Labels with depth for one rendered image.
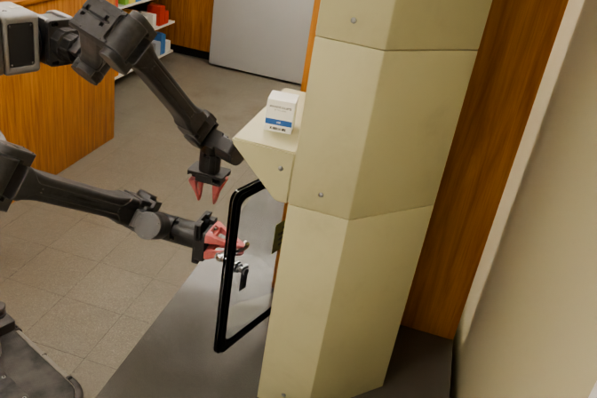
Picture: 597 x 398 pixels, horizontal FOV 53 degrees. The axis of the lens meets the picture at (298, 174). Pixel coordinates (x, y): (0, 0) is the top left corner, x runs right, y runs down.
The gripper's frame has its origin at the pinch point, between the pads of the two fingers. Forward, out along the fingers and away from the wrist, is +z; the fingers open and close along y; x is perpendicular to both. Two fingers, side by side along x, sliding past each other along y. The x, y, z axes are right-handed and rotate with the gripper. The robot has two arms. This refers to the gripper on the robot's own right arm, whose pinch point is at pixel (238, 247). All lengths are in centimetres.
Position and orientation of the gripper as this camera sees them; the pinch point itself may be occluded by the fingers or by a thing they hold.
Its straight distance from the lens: 130.3
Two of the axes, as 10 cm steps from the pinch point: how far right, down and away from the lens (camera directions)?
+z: 9.5, 2.5, -1.7
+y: 1.5, -8.8, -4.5
